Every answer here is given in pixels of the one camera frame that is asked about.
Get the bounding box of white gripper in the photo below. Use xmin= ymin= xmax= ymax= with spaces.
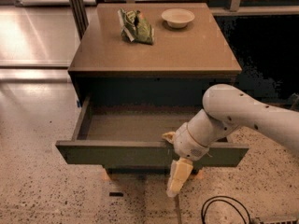
xmin=162 ymin=123 xmax=209 ymax=198

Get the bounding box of green top drawer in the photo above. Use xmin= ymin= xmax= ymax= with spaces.
xmin=55 ymin=94 xmax=250 ymax=169

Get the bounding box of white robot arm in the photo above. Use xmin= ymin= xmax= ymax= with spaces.
xmin=163 ymin=84 xmax=299 ymax=198

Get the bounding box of brown drawer cabinet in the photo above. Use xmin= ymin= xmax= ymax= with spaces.
xmin=67 ymin=2 xmax=243 ymax=181

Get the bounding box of green crumpled chip bag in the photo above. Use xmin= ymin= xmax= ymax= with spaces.
xmin=118 ymin=8 xmax=154 ymax=45

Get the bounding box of white ceramic bowl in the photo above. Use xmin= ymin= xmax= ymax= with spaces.
xmin=162 ymin=8 xmax=195 ymax=29

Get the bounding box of black floor cable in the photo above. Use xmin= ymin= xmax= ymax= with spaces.
xmin=200 ymin=195 xmax=252 ymax=224

